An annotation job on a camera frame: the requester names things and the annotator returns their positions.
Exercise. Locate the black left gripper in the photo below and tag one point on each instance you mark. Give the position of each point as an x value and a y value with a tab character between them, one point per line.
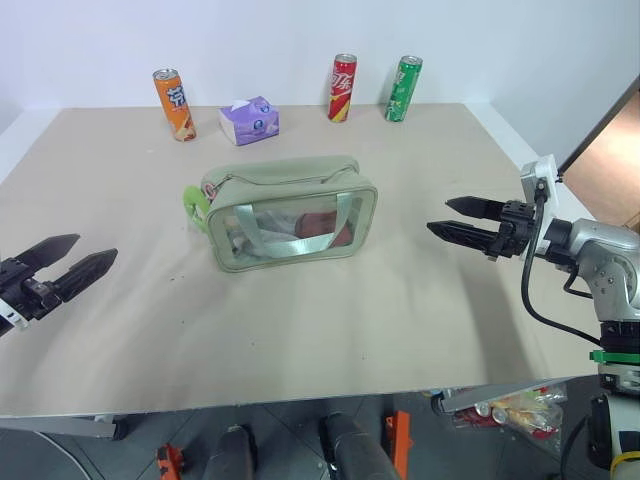
24	295

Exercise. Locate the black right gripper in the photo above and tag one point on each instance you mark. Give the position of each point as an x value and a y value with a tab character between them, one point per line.
515	227

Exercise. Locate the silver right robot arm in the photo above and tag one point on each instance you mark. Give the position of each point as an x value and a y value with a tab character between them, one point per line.
600	280

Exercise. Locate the green transparent toiletry bag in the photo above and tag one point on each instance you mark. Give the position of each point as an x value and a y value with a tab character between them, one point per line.
295	200

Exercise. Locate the bright green zipper pull tag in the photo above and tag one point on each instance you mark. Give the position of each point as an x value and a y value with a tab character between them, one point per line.
196	206

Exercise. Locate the green soda can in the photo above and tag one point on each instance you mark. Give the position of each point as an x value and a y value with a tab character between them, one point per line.
402	90

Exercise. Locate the brown wooden board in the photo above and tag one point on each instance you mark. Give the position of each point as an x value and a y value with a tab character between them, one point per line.
607	150

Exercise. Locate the red cola can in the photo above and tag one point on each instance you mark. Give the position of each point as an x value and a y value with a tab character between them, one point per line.
341	89

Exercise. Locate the orange drink can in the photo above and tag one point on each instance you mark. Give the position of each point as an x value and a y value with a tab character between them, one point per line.
176	106

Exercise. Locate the bag of snack packets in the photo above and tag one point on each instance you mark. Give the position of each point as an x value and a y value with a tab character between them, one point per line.
520	407

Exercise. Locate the orange clamp stand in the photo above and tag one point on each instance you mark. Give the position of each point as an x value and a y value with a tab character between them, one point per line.
167	462
400	440

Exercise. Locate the purple tissue pack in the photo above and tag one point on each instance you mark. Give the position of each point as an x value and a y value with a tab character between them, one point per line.
250	120

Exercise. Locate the dark rounded robot leg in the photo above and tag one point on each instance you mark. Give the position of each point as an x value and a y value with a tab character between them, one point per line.
352	447
232	452

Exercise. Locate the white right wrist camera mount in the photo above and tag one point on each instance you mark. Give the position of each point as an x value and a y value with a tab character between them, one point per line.
541	185

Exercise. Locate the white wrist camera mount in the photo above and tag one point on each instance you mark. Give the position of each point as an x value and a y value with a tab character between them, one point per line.
541	185
9	320

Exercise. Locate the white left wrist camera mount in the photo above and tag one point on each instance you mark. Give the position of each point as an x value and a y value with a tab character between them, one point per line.
9	320

